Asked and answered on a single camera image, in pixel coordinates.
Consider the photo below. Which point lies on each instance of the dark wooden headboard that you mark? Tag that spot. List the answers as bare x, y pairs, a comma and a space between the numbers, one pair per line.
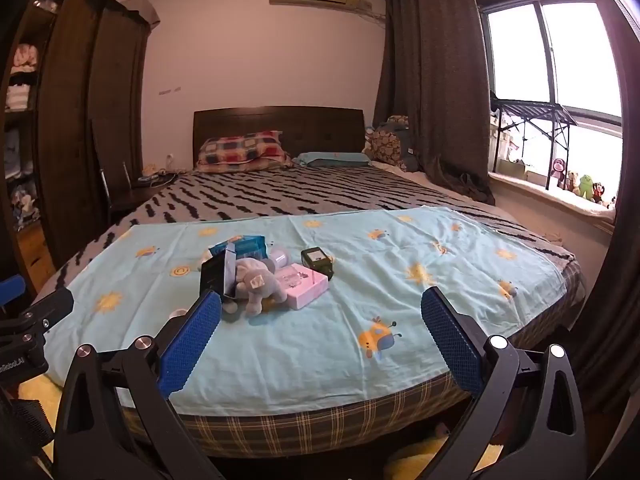
300, 125

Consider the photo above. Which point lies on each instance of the pink box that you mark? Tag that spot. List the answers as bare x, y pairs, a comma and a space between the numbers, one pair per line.
305, 287

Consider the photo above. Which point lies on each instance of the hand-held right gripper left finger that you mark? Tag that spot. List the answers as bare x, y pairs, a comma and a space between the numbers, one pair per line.
190, 345

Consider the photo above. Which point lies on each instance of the black box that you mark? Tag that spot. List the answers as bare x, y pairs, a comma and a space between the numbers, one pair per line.
212, 272

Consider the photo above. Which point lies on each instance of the red brown plush monkey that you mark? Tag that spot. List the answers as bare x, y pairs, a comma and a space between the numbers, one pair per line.
598, 192

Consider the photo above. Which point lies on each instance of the small white box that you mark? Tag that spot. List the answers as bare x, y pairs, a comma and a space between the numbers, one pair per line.
316, 262

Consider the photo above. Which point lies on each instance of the dark wooden wardrobe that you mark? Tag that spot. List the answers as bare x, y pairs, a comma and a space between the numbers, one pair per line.
90, 135

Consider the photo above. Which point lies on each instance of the blue snack packet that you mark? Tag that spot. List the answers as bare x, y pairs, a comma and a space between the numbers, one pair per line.
247, 247

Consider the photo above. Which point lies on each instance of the plaid pillow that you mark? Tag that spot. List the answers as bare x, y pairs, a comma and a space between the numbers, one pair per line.
245, 150

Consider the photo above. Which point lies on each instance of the light blue printed sheet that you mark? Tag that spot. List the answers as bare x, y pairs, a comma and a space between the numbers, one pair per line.
350, 310

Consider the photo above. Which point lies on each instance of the black folding rack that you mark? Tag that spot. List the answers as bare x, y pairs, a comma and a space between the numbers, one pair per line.
535, 110

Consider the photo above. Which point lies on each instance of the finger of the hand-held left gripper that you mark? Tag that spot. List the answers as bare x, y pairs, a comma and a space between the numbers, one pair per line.
50, 307
11, 290

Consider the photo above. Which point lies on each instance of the brown curtain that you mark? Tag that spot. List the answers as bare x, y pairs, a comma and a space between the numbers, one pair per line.
615, 260
430, 85

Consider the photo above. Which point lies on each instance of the green plush frog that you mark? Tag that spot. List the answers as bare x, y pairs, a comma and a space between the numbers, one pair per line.
586, 187

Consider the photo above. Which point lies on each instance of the blue folded clothes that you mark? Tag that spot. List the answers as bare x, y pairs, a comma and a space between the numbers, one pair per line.
13, 155

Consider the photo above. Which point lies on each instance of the plaid mattress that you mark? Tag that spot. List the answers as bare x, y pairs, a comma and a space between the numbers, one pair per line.
300, 425

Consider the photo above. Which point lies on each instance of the striped folded clothes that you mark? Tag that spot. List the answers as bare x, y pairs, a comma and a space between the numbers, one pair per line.
19, 97

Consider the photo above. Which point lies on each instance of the grey plush elephant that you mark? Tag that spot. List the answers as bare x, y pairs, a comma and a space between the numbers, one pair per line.
255, 280

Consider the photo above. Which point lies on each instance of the translucent plastic container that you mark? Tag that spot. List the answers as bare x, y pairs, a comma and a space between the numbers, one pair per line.
279, 258

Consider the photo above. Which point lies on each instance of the window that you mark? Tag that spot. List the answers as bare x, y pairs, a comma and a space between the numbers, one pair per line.
575, 50

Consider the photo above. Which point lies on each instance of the green box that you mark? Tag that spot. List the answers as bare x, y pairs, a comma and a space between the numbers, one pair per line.
510, 167

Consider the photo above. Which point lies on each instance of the pink folded clothes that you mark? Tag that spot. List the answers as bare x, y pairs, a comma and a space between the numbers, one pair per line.
26, 56

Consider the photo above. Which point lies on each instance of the tan plush toy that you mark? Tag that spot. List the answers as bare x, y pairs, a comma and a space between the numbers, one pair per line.
573, 182

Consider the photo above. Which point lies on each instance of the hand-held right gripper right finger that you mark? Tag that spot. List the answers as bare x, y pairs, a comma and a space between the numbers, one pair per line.
450, 345

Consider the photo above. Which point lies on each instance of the teal pillow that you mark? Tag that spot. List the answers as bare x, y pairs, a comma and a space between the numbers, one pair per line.
330, 159

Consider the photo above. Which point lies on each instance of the dark chair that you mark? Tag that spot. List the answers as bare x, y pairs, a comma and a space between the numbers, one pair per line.
125, 200

